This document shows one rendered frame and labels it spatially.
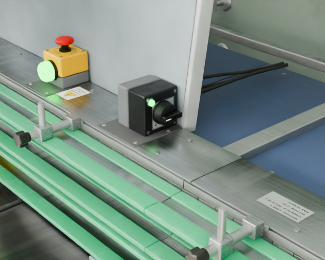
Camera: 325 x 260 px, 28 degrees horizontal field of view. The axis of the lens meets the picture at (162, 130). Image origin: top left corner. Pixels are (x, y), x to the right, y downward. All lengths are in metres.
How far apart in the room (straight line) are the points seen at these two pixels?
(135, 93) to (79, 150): 0.15
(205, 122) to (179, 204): 0.30
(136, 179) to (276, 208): 0.24
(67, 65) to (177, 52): 0.30
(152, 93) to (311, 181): 0.31
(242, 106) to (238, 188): 0.36
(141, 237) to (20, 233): 0.48
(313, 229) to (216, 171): 0.21
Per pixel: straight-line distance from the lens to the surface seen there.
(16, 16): 1.65
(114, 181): 1.07
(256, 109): 1.34
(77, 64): 1.39
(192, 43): 1.14
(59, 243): 1.45
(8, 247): 1.46
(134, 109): 1.16
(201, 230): 0.95
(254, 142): 1.17
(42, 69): 1.38
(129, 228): 1.09
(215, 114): 1.31
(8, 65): 1.55
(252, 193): 1.01
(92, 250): 1.20
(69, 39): 1.38
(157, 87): 1.17
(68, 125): 1.24
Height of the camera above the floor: 1.49
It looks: 36 degrees down
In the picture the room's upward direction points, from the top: 111 degrees counter-clockwise
